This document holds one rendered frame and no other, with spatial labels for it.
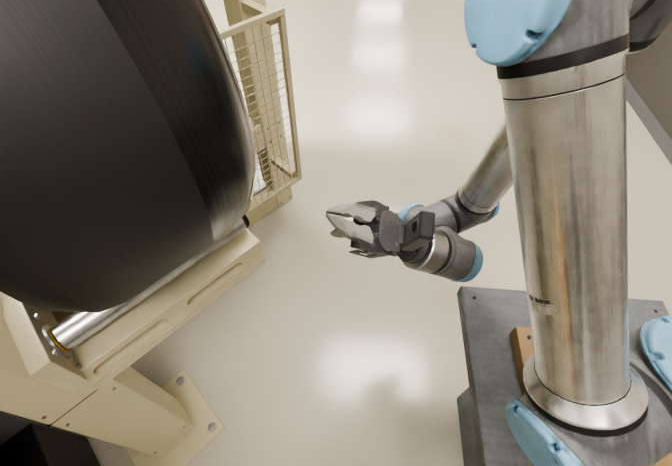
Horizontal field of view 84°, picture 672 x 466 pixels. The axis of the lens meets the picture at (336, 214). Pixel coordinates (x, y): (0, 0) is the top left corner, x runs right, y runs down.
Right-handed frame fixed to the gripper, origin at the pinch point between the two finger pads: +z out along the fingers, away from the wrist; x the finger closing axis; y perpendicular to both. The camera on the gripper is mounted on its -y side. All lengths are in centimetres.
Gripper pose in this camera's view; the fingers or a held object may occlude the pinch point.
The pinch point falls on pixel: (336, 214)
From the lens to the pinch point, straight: 58.9
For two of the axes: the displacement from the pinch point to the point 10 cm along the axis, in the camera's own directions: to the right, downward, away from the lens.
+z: -8.1, -2.8, -5.2
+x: 1.2, -9.4, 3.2
